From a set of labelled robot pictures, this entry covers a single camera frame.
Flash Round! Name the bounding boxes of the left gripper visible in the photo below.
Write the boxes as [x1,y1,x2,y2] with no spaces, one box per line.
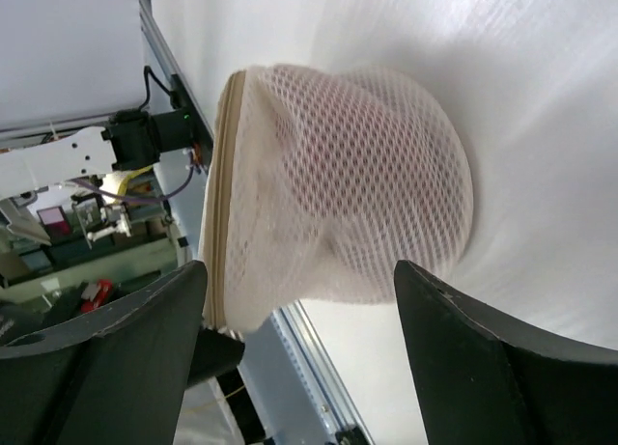
[1,279,114,347]

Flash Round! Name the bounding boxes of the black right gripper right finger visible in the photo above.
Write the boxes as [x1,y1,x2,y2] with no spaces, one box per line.
[394,261,617,444]

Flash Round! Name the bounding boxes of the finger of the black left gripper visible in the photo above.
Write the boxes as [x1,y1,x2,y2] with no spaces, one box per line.
[187,328,245,387]

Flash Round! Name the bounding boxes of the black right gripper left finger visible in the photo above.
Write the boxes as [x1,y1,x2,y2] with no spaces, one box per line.
[1,262,207,444]

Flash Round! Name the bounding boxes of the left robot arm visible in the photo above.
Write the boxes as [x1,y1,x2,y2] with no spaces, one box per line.
[1,107,212,244]

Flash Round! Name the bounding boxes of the aluminium front rail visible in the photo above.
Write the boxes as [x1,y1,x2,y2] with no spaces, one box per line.
[137,0,378,445]

